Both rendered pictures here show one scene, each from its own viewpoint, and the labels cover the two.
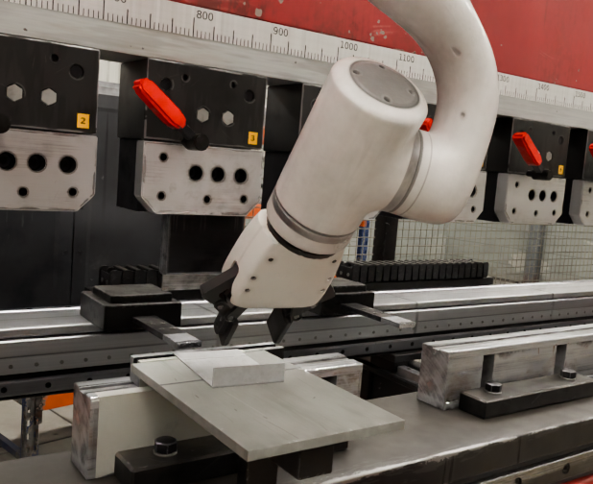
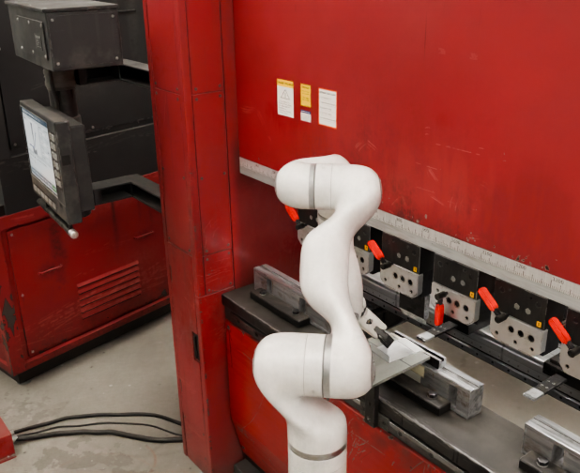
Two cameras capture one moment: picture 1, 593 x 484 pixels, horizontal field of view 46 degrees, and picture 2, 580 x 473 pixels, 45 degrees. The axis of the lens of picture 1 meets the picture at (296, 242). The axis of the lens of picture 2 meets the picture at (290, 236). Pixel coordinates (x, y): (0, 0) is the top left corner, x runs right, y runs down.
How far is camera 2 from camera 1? 1.97 m
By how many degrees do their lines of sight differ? 86
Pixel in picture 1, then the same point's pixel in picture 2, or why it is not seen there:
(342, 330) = (579, 394)
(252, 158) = (414, 277)
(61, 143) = (360, 252)
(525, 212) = (578, 372)
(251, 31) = (415, 228)
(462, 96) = not seen: hidden behind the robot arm
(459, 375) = (533, 441)
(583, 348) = not seen: outside the picture
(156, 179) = (384, 273)
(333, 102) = not seen: hidden behind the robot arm
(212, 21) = (402, 222)
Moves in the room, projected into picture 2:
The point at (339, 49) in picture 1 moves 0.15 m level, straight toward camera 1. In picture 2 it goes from (450, 242) to (393, 243)
